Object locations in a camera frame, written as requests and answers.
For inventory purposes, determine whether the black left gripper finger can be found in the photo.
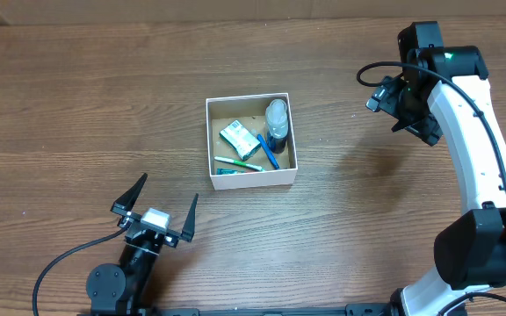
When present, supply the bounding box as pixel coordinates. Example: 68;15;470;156
111;173;148;216
180;193;199;242

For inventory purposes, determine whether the red green toothpaste tube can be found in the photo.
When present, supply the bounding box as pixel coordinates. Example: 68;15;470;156
216;169;245;176

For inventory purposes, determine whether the green white toothbrush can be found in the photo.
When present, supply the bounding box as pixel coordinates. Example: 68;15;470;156
214;156;265;172

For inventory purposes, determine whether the green white soap box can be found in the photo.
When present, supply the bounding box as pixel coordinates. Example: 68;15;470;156
219;120;261;161

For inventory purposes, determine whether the blue disposable razor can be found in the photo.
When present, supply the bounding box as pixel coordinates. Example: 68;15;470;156
257;134;280;169

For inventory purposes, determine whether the dark bottle with clear cap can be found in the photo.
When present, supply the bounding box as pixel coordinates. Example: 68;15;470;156
265;98;289;154

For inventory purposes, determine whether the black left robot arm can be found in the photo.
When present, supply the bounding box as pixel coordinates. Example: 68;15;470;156
86;175;199;315

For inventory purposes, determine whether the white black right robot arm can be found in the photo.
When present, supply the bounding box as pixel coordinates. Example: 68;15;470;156
367;21;506;315

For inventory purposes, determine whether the white cardboard box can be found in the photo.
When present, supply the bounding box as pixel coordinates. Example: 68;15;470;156
206;92;299;190

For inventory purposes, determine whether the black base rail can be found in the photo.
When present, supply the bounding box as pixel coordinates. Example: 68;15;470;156
76;302;394;316

